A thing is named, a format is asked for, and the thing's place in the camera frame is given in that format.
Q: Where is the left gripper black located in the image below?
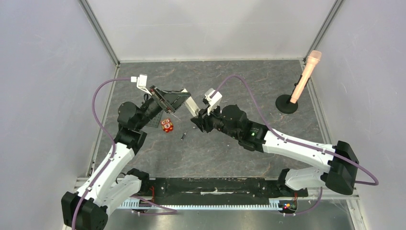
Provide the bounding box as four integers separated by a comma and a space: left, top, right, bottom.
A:
135, 85, 191, 130

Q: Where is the white remote control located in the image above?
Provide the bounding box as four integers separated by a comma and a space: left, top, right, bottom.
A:
181, 95, 200, 117

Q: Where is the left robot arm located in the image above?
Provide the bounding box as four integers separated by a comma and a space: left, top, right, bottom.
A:
61, 86, 191, 230

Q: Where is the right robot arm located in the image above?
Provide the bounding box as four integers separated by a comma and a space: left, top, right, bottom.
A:
191, 105, 359, 196

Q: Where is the red owl number block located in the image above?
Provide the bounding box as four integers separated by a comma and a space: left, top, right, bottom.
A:
160, 118, 173, 133

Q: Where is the grey lego baseplate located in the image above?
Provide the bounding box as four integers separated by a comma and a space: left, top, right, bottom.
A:
146, 110, 164, 128

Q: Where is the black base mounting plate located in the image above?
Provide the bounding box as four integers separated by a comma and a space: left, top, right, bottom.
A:
137, 177, 308, 206

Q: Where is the black microphone stand base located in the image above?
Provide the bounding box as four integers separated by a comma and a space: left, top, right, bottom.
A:
275, 94, 298, 114

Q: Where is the pink toy microphone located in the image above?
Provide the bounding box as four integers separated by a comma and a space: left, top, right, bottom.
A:
290, 50, 322, 104

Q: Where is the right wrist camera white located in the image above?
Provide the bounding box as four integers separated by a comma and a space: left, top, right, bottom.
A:
203, 88, 222, 115

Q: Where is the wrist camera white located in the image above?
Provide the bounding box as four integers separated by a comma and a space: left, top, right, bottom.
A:
203, 88, 222, 115
136, 74, 151, 95

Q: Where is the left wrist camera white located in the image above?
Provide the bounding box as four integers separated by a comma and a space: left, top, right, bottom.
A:
136, 74, 151, 95

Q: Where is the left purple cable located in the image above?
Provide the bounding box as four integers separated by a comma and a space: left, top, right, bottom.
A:
71, 77, 177, 230

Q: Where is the white slotted cable duct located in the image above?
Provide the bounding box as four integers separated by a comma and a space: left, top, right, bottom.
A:
119, 198, 281, 210

